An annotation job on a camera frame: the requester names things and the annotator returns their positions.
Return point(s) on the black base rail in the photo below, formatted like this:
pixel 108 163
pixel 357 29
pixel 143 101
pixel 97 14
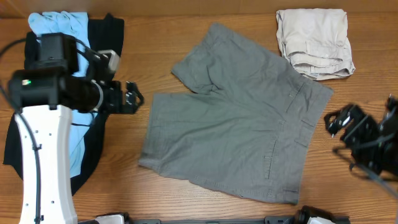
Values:
pixel 265 220

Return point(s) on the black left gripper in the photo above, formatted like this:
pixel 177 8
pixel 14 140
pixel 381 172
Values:
pixel 115 105

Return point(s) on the folded beige shorts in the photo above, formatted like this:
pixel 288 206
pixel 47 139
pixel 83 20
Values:
pixel 315 42

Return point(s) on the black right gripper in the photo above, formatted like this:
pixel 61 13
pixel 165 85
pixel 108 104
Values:
pixel 362 122

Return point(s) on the black garment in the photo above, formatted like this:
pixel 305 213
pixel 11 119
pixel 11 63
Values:
pixel 86 143

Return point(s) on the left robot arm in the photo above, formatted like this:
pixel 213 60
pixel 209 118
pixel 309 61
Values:
pixel 62 80

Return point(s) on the grey shorts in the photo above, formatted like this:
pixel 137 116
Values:
pixel 245 125

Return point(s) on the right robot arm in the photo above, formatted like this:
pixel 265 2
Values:
pixel 369 146

